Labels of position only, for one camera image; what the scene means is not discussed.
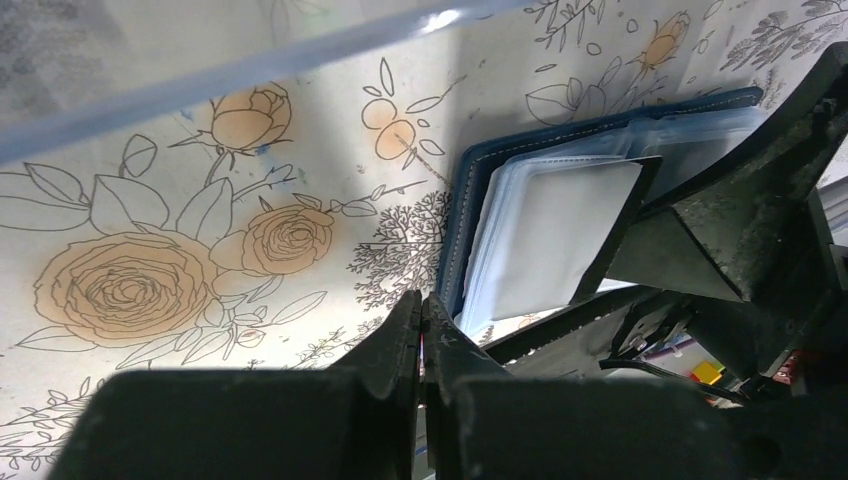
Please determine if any floral patterned table mat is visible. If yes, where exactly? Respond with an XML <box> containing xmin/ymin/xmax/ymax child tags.
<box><xmin>1</xmin><ymin>1</ymin><xmax>847</xmax><ymax>479</ymax></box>

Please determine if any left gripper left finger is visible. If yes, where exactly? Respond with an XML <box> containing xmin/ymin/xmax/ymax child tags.
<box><xmin>50</xmin><ymin>291</ymin><xmax>422</xmax><ymax>479</ymax></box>

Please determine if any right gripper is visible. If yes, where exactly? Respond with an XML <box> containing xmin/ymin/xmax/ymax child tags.
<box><xmin>569</xmin><ymin>40</ymin><xmax>848</xmax><ymax>480</ymax></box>

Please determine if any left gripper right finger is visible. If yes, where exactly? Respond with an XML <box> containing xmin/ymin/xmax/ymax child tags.
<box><xmin>422</xmin><ymin>296</ymin><xmax>745</xmax><ymax>479</ymax></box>

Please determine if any navy blue card holder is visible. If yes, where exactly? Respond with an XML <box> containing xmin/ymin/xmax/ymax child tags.
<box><xmin>436</xmin><ymin>86</ymin><xmax>765</xmax><ymax>336</ymax></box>

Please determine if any clear plastic card box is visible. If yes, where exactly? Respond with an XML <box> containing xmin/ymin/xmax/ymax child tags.
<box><xmin>1</xmin><ymin>1</ymin><xmax>518</xmax><ymax>162</ymax></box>

